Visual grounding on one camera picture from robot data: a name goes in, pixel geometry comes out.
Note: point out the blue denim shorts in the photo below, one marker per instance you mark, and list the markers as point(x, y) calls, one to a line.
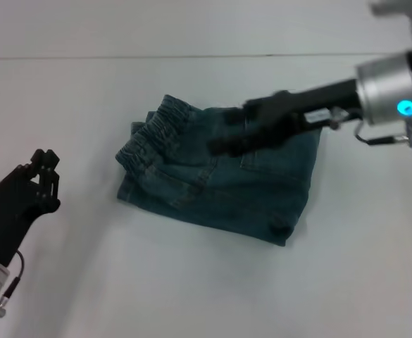
point(209, 197)

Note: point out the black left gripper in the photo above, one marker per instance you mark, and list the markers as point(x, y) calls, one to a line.
point(12, 211)

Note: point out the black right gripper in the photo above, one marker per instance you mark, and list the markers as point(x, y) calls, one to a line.
point(297, 109)

